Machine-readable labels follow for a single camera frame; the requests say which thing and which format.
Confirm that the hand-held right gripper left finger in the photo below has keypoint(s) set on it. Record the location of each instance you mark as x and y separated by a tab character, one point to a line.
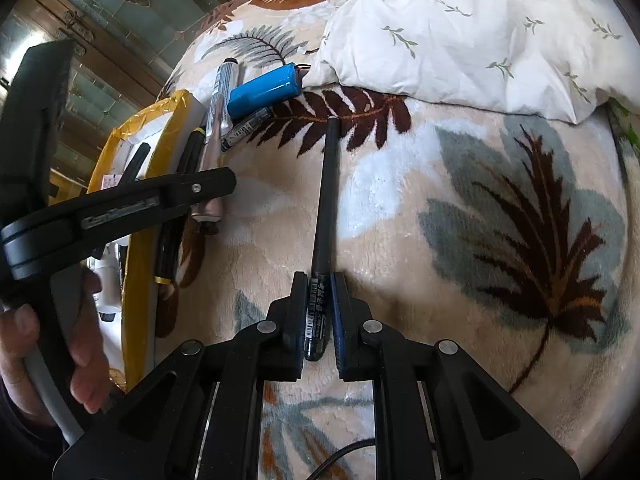
299	320

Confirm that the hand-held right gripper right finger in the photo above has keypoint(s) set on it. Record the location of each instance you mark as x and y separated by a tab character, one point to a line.
339	325

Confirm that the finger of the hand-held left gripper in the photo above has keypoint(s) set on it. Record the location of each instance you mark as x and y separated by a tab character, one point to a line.
165	197

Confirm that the white tray with yellow edges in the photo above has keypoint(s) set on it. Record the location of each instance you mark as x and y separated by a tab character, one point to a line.
145	280

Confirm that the white pill bottle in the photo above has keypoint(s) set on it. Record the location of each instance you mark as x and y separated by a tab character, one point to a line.
107	280

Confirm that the long black pen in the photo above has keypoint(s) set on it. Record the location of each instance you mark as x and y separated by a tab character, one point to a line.
325	200

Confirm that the person's left hand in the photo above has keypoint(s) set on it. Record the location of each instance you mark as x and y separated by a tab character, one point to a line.
91	360

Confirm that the black pen with gold rings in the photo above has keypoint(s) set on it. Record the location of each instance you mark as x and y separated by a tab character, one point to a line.
172	240

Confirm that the rose gold tube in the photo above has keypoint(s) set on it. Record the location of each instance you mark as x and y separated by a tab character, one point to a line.
210	175

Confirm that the small silver barcoded pen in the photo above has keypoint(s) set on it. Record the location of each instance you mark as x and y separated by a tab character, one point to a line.
247	127

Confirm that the silver marker pen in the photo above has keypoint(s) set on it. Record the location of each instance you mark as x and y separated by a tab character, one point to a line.
222	100

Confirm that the leaf-print blanket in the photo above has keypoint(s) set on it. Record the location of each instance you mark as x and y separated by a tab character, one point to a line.
450	240

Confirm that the blue battery pack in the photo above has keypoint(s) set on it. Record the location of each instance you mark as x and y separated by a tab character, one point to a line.
265	92

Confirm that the wooden glass-door cabinet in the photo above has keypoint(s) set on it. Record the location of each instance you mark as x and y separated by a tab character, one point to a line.
125	25

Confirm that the white floral pillow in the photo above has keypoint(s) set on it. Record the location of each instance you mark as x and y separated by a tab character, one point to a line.
475	35

